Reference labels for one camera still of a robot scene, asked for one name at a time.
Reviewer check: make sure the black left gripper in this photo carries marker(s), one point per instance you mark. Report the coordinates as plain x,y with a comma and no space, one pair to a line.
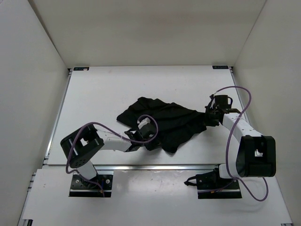
155,143

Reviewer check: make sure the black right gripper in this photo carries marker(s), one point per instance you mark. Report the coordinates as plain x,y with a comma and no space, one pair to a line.
208,109

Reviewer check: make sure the black pleated skirt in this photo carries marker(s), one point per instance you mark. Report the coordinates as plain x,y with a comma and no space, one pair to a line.
176,124

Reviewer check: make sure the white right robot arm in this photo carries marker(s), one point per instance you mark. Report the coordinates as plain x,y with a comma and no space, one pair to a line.
256,154

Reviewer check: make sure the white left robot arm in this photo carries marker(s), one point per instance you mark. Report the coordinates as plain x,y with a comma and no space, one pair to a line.
80,146

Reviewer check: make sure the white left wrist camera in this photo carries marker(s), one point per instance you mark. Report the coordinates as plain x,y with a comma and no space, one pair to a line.
144,122

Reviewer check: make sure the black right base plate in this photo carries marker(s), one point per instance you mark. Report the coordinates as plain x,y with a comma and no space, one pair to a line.
211,186

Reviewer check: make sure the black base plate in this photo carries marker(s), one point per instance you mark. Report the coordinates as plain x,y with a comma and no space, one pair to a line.
81,188
211,186

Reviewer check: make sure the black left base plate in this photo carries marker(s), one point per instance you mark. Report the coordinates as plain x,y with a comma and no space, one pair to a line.
81,188

